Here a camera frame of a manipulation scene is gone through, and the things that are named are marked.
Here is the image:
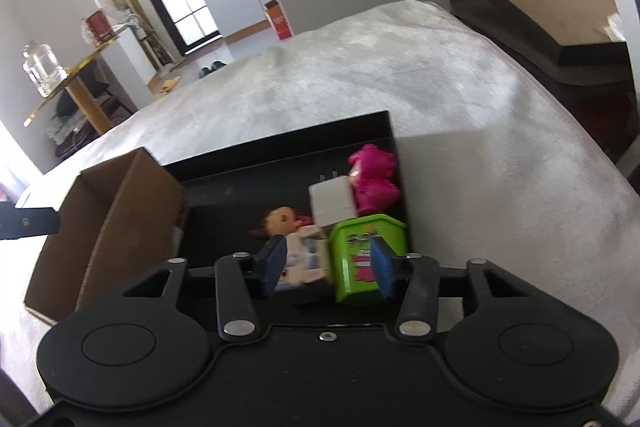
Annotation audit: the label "brown cardboard box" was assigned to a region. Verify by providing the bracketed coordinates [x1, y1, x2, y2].
[24, 147, 188, 327]

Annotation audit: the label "orange carton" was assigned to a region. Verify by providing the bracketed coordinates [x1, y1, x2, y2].
[264, 0, 293, 42]

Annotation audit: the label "small doll figurine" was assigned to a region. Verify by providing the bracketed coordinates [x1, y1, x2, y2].
[250, 206, 331, 293]

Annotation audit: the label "white side cabinet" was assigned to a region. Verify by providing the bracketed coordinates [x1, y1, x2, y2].
[107, 29, 156, 108]

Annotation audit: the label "red box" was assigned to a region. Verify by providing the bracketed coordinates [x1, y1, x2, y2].
[85, 11, 113, 42]

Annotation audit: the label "black tray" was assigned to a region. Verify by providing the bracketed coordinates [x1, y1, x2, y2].
[162, 109, 418, 325]

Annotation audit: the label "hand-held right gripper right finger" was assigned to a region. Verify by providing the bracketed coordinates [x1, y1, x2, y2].
[370, 239, 531, 340]

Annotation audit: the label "gold-rimmed oval table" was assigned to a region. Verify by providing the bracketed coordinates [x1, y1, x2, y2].
[22, 38, 131, 136]

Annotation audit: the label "white bed blanket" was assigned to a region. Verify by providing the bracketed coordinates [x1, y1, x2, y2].
[0, 0, 640, 427]

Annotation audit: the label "green toy box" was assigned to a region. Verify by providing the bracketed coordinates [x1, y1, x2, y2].
[327, 214, 412, 305]

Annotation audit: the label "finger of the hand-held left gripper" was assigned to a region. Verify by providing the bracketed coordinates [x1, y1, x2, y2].
[0, 202, 61, 240]

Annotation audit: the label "pink bear toy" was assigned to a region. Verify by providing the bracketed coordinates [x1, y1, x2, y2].
[347, 143, 402, 217]

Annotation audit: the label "clear large water bottle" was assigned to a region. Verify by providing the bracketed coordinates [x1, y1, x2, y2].
[21, 41, 68, 98]

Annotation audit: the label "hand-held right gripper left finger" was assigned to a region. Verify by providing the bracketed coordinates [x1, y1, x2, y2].
[122, 237, 288, 343]

